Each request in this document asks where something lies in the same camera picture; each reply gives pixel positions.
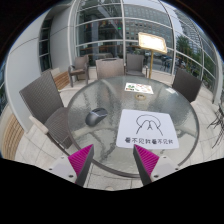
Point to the white printed mouse pad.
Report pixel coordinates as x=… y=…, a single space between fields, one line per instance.
x=133 y=128

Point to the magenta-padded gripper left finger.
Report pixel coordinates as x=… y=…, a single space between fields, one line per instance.
x=80 y=160

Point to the dark metal outdoor furniture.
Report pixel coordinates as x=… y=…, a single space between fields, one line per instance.
x=218 y=121

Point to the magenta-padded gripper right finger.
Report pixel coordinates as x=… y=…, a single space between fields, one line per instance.
x=146 y=160

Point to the dark grey computer mouse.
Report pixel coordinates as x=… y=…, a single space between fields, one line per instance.
x=96 y=116

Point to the colourful printed menu sheet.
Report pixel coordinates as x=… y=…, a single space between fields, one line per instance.
x=139 y=88

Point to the gold menu display stand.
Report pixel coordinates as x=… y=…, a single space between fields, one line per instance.
x=152 y=42

